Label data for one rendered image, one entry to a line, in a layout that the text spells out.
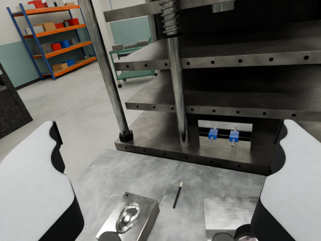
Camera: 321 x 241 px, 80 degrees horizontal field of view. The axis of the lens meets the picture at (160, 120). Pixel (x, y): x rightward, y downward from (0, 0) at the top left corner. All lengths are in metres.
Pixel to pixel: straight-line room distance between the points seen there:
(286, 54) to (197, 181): 0.64
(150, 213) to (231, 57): 0.71
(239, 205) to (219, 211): 0.07
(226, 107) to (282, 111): 0.24
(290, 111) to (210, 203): 0.55
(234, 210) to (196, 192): 0.23
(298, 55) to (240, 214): 0.62
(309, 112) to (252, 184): 0.39
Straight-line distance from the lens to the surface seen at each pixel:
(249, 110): 1.01
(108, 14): 1.15
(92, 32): 1.11
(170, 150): 1.15
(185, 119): 1.06
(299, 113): 1.03
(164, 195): 0.92
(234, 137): 1.06
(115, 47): 4.67
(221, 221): 0.71
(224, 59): 0.93
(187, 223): 0.84
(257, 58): 0.92
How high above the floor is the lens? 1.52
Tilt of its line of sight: 30 degrees down
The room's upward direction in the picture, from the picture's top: 11 degrees counter-clockwise
